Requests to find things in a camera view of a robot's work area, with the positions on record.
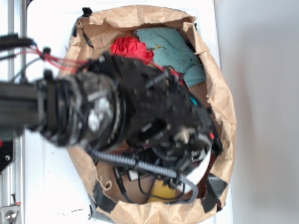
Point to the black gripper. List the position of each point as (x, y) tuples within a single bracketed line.
[(152, 106)]

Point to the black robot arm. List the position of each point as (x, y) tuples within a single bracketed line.
[(107, 102)]

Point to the yellow sponge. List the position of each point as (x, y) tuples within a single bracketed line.
[(160, 192)]

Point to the teal cloth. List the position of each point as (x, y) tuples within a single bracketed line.
[(170, 49)]

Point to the red crumpled paper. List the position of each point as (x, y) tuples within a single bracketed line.
[(132, 47)]

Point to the brown paper bag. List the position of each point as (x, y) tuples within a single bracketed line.
[(94, 34)]

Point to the aluminium frame rail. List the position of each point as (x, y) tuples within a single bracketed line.
[(12, 22)]

